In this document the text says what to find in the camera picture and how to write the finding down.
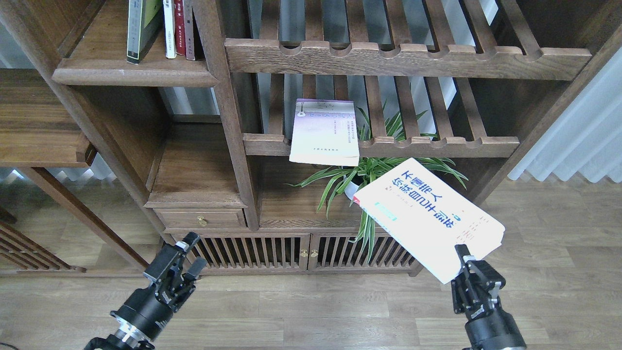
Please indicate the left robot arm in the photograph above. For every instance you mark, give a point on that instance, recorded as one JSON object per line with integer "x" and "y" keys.
{"x": 107, "y": 344}

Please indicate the white curtain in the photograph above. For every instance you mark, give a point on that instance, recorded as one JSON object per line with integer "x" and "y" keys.
{"x": 587, "y": 138}

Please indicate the yellow and grey book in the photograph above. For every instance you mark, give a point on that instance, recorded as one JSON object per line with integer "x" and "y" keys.
{"x": 145, "y": 19}

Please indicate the white plant pot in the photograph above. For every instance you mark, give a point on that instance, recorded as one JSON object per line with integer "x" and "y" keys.
{"x": 352, "y": 186}

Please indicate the large white book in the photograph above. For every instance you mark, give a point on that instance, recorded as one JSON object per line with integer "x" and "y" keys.
{"x": 428, "y": 218}

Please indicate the grey upright book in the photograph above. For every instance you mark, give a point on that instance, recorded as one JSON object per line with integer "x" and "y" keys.
{"x": 189, "y": 31}

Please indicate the brass drawer knob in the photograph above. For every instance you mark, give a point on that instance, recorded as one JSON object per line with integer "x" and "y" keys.
{"x": 201, "y": 221}

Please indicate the green spider plant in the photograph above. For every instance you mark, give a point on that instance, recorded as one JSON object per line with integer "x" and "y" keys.
{"x": 369, "y": 169}

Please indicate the red upright book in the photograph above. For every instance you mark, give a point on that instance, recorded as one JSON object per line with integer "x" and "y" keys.
{"x": 179, "y": 27}

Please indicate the white upright book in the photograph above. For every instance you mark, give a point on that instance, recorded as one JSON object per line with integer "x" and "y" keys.
{"x": 169, "y": 29}

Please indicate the pale purple book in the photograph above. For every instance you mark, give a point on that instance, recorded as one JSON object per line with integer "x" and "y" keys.
{"x": 324, "y": 133}

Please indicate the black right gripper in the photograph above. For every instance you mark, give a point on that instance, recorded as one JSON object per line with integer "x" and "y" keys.
{"x": 475, "y": 292}

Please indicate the dark wooden bookshelf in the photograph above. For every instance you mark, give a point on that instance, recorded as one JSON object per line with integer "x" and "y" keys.
{"x": 209, "y": 137}

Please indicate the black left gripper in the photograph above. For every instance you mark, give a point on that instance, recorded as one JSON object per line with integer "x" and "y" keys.
{"x": 147, "y": 311}

